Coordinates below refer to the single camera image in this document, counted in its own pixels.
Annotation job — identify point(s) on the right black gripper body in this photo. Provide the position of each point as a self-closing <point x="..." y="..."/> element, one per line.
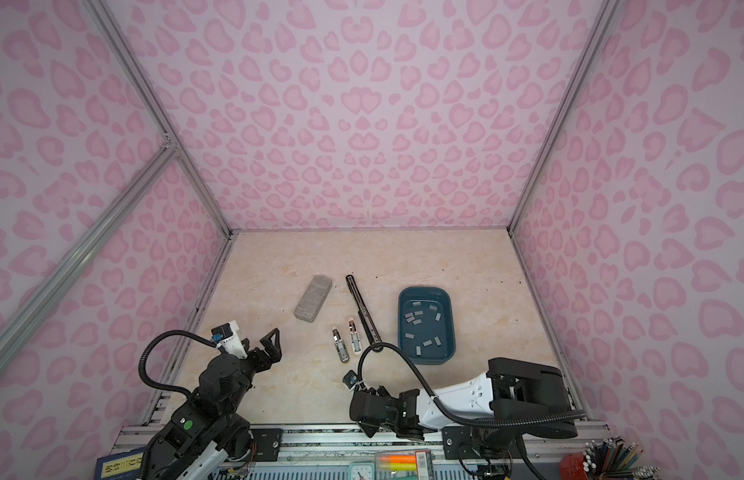
<point x="370" y="430"/>

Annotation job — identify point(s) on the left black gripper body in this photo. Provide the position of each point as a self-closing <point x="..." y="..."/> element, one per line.
<point x="255" y="363"/>

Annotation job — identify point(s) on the pink white stapler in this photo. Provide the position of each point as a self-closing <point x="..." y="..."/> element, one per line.
<point x="355" y="338"/>

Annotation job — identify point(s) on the olive white stapler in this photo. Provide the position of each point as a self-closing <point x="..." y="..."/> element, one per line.
<point x="340" y="346"/>

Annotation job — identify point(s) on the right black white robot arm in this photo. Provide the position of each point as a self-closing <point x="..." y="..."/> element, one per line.
<point x="484" y="417"/>

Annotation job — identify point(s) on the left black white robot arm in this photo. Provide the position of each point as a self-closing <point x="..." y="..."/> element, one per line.
<point x="206" y="431"/>

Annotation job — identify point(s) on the grey stone block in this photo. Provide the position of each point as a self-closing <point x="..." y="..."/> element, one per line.
<point x="313" y="298"/>

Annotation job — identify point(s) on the highlighter marker box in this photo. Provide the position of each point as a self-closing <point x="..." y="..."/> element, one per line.
<point x="412" y="465"/>

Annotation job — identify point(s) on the small teal clock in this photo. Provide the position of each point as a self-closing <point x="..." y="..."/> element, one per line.
<point x="362" y="471"/>

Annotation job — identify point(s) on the teal plastic tray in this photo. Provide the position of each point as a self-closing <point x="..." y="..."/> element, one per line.
<point x="426" y="332"/>

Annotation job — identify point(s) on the blue book yellow label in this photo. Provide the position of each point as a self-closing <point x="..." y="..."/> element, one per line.
<point x="119" y="466"/>

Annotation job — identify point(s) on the red pen holder with pens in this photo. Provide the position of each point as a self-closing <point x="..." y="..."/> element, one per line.
<point x="608" y="459"/>

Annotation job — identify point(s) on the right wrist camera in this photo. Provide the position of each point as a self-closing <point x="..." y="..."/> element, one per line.
<point x="352" y="381"/>

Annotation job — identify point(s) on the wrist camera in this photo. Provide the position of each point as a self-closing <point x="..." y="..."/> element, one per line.
<point x="352" y="381"/>
<point x="228" y="340"/>

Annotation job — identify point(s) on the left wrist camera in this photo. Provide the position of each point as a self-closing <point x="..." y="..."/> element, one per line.
<point x="228" y="340"/>

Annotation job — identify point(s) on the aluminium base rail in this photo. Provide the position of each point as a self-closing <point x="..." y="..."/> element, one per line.
<point x="326" y="451"/>

